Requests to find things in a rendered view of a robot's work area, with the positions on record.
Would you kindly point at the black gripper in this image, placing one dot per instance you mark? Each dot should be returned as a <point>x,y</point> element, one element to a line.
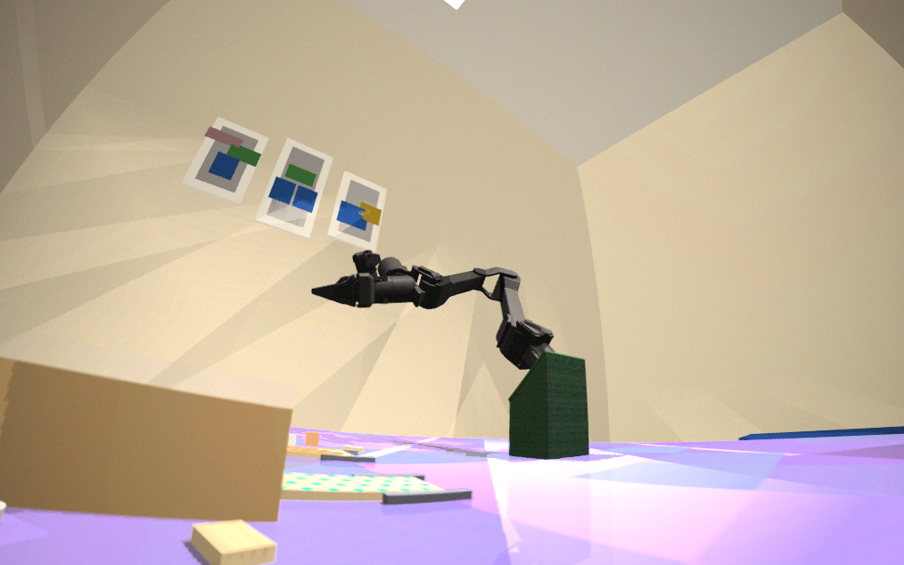
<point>365,291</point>

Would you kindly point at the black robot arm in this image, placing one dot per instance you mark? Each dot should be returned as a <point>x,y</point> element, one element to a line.
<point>519,339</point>

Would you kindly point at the cream strip with orange dots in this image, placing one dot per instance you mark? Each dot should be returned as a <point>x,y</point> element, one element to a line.
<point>311,452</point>

